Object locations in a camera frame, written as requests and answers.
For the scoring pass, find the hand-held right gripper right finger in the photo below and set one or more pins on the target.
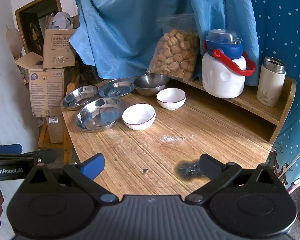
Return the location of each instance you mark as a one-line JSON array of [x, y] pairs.
[[210, 167]]

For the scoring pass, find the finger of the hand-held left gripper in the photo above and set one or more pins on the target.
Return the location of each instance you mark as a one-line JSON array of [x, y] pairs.
[[10, 148], [43, 156]]

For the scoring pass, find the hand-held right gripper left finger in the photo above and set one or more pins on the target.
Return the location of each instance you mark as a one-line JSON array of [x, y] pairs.
[[93, 167]]

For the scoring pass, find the stainless steel plate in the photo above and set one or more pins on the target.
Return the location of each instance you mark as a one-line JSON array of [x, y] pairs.
[[77, 97], [100, 116], [115, 88]]

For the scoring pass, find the white red-rimmed bowl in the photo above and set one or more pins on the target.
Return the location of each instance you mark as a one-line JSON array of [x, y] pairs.
[[171, 97], [138, 116]]

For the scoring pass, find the stainless steel bowl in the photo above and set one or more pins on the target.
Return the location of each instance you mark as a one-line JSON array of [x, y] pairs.
[[150, 82]]

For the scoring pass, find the small labelled cardboard box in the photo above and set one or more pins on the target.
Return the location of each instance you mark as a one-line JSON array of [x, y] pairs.
[[55, 130]]

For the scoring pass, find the cardboard box with open flaps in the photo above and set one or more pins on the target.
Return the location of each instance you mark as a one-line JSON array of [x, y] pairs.
[[46, 92]]

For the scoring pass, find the wooden desk shelf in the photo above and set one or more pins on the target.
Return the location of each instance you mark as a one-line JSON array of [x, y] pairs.
[[252, 105]]

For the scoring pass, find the cream thermos flask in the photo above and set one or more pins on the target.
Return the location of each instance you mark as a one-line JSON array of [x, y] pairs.
[[270, 85]]

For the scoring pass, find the pale dried gourd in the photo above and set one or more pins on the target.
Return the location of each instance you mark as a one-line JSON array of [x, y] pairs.
[[13, 40]]

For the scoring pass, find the plain brown cardboard box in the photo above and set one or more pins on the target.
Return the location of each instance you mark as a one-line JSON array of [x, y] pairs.
[[58, 47]]

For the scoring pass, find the clear bag of biscuits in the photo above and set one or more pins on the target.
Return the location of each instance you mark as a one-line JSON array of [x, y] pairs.
[[175, 52]]

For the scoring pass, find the dark framed picture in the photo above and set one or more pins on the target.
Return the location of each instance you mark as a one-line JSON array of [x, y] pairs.
[[32, 30]]

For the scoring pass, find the white printed bag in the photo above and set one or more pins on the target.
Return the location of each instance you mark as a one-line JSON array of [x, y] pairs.
[[61, 21]]

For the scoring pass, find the plain blue cloth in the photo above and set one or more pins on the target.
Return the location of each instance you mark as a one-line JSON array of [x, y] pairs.
[[127, 17]]

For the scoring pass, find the blue dotted printed curtain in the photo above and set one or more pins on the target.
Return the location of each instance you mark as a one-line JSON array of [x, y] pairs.
[[285, 30]]

